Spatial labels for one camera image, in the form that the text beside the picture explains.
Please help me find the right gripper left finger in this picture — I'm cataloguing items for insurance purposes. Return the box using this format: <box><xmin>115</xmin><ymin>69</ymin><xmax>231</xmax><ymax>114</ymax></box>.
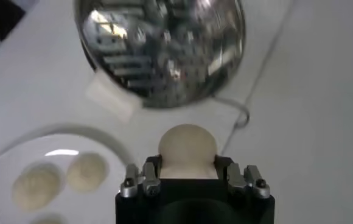
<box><xmin>120</xmin><ymin>155</ymin><xmax>164</xmax><ymax>198</ymax></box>

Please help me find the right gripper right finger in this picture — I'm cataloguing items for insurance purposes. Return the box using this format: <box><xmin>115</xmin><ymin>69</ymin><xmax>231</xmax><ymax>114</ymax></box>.
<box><xmin>214</xmin><ymin>154</ymin><xmax>271</xmax><ymax>199</ymax></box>

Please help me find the white steamed baozi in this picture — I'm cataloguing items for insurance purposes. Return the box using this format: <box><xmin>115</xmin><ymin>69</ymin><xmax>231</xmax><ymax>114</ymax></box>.
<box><xmin>66</xmin><ymin>152</ymin><xmax>109</xmax><ymax>193</ymax></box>
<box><xmin>30</xmin><ymin>212</ymin><xmax>68</xmax><ymax>224</ymax></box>
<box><xmin>11</xmin><ymin>164</ymin><xmax>64</xmax><ymax>212</ymax></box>
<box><xmin>157</xmin><ymin>124</ymin><xmax>218</xmax><ymax>180</ymax></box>

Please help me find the stainless steel steamer basket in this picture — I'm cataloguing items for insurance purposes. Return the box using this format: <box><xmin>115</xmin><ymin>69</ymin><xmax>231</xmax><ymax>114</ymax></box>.
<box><xmin>74</xmin><ymin>0</ymin><xmax>246</xmax><ymax>122</ymax></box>

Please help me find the white round plate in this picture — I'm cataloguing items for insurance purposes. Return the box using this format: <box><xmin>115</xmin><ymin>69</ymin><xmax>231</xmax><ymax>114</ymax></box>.
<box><xmin>0</xmin><ymin>123</ymin><xmax>135</xmax><ymax>224</ymax></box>

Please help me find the cooker power cord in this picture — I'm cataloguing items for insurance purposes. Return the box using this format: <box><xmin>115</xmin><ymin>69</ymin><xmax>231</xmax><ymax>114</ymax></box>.
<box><xmin>214</xmin><ymin>0</ymin><xmax>298</xmax><ymax>155</ymax></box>

